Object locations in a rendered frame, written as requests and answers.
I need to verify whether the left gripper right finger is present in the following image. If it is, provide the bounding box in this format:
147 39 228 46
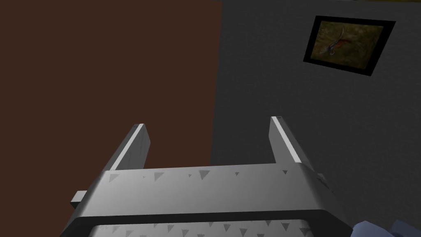
268 115 314 169

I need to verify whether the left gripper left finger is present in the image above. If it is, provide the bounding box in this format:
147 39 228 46
110 123 151 172

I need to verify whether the brown door leaf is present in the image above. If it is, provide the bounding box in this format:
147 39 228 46
0 0 224 237

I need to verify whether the black framed picture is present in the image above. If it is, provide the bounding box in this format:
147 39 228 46
302 15 397 77

